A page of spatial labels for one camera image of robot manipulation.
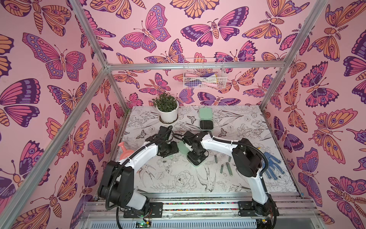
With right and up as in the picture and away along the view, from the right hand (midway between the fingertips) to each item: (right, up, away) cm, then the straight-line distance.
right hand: (195, 156), depth 94 cm
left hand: (-12, +6, -5) cm, 14 cm away
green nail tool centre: (+13, -1, -1) cm, 13 cm away
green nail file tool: (+16, -6, -6) cm, 18 cm away
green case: (+9, +23, +16) cm, 29 cm away
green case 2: (-8, +6, -4) cm, 10 cm away
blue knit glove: (+45, -6, -8) cm, 46 cm away
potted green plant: (-20, +34, +6) cm, 39 cm away
